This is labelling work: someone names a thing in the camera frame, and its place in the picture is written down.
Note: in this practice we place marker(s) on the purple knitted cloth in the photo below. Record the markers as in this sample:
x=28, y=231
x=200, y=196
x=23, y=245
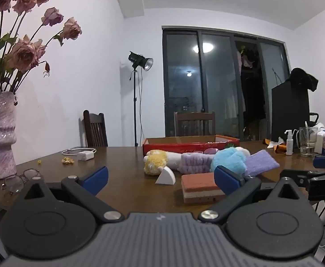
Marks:
x=262, y=162

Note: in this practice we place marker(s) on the yellow and white alpaca plush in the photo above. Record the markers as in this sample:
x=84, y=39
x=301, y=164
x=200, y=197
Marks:
x=155, y=161

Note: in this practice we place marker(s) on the clear glass cup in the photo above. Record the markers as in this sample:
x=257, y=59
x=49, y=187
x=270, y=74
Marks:
x=308, y=144

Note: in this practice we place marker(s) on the eyeglasses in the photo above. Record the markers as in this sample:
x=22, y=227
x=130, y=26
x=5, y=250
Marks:
x=13, y=183

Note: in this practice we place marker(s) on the dark wooden chair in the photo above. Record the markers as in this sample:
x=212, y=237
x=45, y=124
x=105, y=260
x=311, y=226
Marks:
x=94, y=130
x=194, y=125

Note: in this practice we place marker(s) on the red cardboard box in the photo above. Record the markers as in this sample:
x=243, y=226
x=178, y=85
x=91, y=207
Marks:
x=179, y=146

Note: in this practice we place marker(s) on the red and pink sponge block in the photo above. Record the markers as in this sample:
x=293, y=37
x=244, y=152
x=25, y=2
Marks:
x=198, y=186

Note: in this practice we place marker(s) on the studio light on stand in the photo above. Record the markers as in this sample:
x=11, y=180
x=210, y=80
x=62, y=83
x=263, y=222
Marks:
x=136, y=58

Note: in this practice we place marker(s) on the white wedge makeup sponge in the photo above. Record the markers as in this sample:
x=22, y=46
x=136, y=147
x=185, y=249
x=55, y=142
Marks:
x=165, y=177

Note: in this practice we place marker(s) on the pink hanging garment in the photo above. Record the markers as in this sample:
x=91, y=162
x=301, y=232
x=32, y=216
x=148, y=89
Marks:
x=244, y=59

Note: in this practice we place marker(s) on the white charger plug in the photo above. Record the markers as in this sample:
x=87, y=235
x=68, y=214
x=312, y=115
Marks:
x=83, y=155

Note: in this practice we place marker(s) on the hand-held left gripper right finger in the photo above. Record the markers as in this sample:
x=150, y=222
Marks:
x=226, y=180

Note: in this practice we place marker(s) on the white tissue pack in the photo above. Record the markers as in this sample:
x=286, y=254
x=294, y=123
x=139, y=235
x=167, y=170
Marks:
x=324, y=141

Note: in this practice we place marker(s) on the black sliding glass door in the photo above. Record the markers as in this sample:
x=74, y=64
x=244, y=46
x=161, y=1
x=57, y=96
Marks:
x=215, y=89

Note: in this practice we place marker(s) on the blue round plush toy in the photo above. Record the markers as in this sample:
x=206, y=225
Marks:
x=229, y=160

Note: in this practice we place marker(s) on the dried pink roses bouquet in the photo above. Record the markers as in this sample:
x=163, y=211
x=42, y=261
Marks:
x=21, y=55

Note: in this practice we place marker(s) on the black garment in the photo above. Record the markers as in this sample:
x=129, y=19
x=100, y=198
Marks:
x=301, y=78

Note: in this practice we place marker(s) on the crumpled white tissue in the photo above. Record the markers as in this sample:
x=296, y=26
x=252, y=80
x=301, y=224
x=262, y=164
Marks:
x=275, y=142

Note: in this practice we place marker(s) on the orange packet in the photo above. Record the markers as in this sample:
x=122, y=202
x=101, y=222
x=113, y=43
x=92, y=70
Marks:
x=280, y=149

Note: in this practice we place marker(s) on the pile of yellow crumbs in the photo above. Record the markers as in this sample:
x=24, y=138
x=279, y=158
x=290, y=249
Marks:
x=67, y=160

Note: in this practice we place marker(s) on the pink soft pad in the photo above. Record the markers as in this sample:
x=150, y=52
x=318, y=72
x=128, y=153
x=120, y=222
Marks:
x=210, y=151

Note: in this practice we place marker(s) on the white spray bottle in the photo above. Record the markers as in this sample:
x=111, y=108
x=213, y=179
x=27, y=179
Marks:
x=289, y=146

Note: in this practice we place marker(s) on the pink knitted cloth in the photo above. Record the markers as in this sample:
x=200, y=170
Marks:
x=195, y=162

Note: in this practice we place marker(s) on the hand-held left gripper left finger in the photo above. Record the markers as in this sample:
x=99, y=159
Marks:
x=95, y=179

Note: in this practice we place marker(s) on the white fluffy item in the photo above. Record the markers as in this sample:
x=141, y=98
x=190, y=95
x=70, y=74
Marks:
x=243, y=151

